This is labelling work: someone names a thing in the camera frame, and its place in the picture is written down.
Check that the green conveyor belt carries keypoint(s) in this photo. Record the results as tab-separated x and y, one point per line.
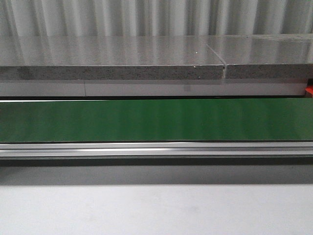
235	119

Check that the grey speckled stone slab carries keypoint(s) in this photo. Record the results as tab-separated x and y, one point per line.
108	58

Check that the aluminium conveyor side rail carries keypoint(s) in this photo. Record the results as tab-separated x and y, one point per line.
155	150

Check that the white pleated curtain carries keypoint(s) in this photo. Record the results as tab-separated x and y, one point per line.
154	17

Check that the white panel under slabs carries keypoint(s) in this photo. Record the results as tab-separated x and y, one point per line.
88	88

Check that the red plastic tray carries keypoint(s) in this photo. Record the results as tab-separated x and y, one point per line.
309	92

